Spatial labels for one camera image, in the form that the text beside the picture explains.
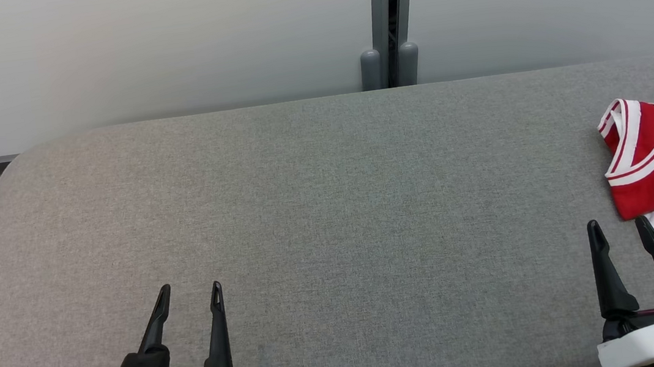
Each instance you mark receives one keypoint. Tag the grey metal partition post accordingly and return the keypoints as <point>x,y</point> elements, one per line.
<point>379,5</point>

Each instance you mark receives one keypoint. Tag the grey rounded post foot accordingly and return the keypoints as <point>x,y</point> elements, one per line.
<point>409,64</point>
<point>371,71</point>

